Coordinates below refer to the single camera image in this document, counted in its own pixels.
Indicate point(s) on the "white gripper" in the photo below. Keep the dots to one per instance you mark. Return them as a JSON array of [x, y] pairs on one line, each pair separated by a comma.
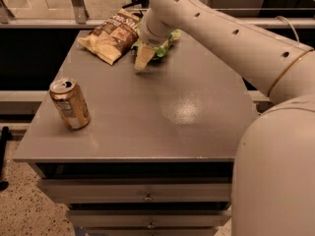
[[152, 38]]

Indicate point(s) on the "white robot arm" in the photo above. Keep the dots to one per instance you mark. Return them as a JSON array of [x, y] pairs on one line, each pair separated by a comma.
[[273, 186]]

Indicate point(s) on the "brown chip bag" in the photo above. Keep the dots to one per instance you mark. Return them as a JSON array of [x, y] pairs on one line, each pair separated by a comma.
[[113, 38]]

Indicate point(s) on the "grey metal railing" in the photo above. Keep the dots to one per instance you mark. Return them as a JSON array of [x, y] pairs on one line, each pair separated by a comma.
[[83, 13]]

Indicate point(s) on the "orange soda can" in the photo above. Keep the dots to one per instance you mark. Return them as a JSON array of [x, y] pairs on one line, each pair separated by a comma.
[[68, 99]]

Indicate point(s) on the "grey drawer cabinet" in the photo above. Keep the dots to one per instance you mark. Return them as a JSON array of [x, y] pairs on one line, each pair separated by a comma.
[[179, 121]]

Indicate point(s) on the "top drawer with knob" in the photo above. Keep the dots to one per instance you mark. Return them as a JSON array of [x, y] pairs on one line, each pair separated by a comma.
[[124, 191]]

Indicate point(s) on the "drawer with knob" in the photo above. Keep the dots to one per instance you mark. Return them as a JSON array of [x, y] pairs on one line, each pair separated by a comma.
[[148, 219], [124, 191]]

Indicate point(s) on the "black stand at left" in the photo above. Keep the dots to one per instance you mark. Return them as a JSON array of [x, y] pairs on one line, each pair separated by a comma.
[[5, 136]]

